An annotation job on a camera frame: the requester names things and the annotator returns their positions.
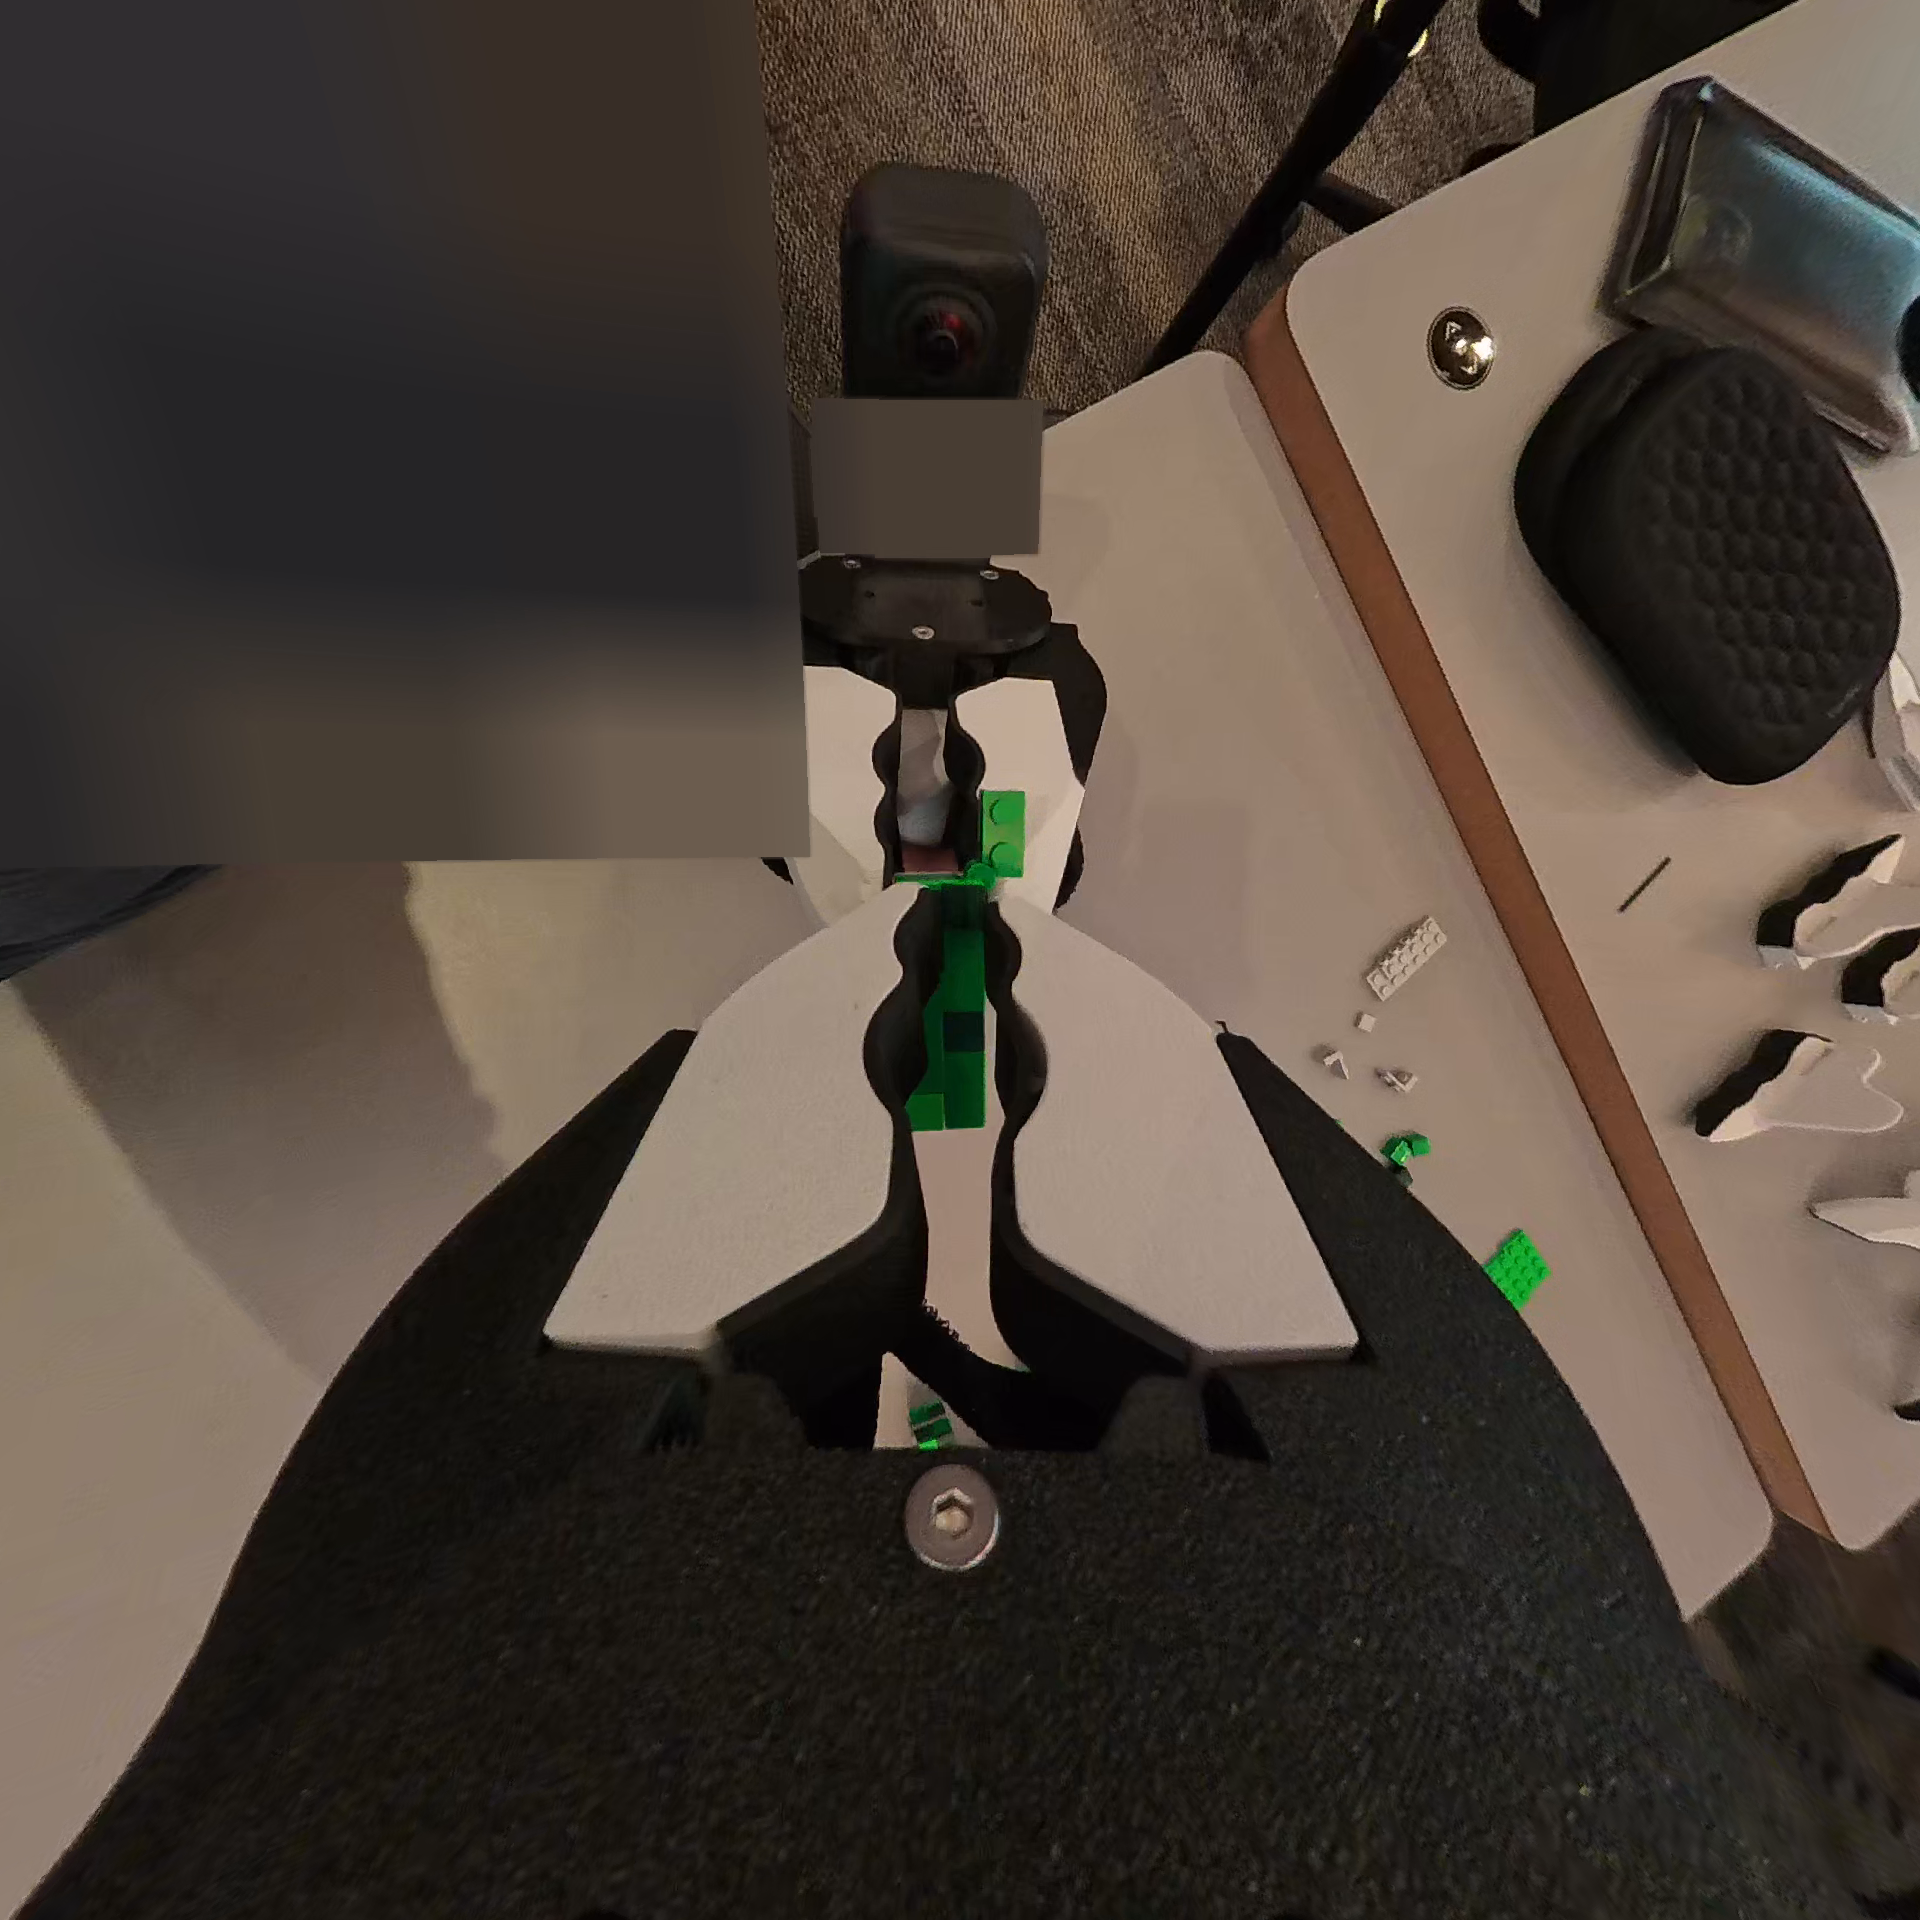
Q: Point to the dark shiny package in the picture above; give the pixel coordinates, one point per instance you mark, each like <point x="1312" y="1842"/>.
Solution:
<point x="1771" y="254"/>

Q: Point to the white desk with brown edge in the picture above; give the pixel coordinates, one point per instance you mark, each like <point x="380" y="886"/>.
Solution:
<point x="1559" y="271"/>

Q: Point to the tiny green brick piece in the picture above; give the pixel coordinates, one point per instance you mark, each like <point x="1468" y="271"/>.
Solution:
<point x="927" y="1422"/>

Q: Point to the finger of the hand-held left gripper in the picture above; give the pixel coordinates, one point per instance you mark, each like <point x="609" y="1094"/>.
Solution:
<point x="839" y="780"/>
<point x="1028" y="744"/>

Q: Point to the thin black stick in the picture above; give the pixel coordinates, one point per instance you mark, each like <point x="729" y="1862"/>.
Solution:
<point x="1646" y="883"/>

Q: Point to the metal desk screw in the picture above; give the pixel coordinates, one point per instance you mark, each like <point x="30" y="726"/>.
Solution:
<point x="1464" y="348"/>

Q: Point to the black tripod stand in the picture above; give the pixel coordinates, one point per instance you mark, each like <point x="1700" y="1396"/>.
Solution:
<point x="1277" y="194"/>

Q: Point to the green brick assembly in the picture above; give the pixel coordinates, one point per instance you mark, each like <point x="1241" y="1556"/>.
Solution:
<point x="949" y="1049"/>

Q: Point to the dark cloth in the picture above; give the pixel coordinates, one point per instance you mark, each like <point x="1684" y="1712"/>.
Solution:
<point x="89" y="907"/>

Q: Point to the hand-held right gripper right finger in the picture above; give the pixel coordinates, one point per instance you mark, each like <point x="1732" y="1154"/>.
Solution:
<point x="1172" y="1184"/>

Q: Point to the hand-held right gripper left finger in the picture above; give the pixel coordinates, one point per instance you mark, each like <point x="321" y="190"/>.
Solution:
<point x="721" y="1184"/>

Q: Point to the grey brick plate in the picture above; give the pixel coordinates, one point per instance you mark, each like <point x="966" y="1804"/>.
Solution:
<point x="1407" y="955"/>

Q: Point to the black textured pouch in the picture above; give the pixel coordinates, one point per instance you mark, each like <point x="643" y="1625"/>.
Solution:
<point x="1725" y="555"/>

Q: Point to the green brick plate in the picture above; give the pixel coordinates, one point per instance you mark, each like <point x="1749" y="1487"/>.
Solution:
<point x="1519" y="1266"/>

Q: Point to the small green brick piece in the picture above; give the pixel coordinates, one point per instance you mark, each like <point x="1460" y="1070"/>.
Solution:
<point x="1407" y="1150"/>

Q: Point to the white black plastic part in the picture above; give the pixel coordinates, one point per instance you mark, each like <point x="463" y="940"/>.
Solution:
<point x="1876" y="1219"/>
<point x="1838" y="904"/>
<point x="1894" y="979"/>
<point x="1800" y="1091"/>

